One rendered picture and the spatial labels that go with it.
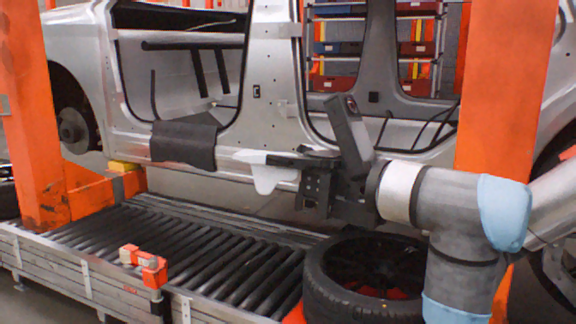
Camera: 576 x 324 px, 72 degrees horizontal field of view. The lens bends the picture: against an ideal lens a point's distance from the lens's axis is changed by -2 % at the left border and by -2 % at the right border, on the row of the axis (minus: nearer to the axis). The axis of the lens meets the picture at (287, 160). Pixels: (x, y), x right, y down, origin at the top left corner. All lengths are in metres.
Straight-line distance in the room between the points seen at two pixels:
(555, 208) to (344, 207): 0.25
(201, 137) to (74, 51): 0.98
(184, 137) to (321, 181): 1.64
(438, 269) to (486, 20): 0.63
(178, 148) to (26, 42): 0.81
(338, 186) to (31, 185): 1.82
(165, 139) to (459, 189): 1.87
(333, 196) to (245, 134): 1.39
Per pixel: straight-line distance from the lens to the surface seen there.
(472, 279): 0.48
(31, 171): 2.16
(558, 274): 1.46
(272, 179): 0.54
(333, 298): 1.55
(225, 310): 1.68
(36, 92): 2.14
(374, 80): 3.38
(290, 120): 1.75
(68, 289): 2.46
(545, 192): 0.57
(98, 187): 2.38
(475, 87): 0.99
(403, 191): 0.47
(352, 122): 0.51
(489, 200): 0.45
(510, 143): 1.01
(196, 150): 2.04
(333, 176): 0.51
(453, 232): 0.46
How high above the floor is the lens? 1.39
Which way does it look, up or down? 16 degrees down
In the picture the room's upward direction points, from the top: straight up
